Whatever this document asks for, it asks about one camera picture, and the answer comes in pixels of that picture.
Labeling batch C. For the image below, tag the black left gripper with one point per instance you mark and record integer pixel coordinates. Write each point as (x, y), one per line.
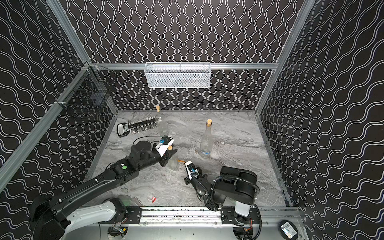
(163, 159)

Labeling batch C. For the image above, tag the black wire basket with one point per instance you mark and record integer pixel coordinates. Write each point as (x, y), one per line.
(91, 97)

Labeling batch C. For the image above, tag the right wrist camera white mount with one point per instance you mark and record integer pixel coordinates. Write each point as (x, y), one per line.
(191, 170)

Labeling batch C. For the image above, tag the white wire mesh basket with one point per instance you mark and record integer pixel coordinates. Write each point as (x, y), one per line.
(178, 74)

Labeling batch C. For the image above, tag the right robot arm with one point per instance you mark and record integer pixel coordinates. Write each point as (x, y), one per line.
(232, 193)

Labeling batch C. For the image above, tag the tall clear corked bottle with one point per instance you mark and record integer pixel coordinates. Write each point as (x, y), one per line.
(206, 145)

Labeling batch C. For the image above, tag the black round device with label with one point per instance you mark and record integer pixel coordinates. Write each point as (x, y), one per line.
(288, 230)

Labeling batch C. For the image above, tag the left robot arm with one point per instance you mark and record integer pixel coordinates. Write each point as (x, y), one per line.
(50, 214)

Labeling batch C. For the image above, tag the clear bottle with orange label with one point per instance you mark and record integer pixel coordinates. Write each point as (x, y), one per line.
(173, 164)

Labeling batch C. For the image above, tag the metal base rail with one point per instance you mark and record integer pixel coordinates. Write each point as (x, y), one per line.
(202, 217)

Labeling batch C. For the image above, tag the short clear corked bottle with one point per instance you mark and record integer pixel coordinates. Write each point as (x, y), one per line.
(162, 123)

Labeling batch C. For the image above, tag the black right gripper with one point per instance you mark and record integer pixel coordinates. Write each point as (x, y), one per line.
(187, 181)

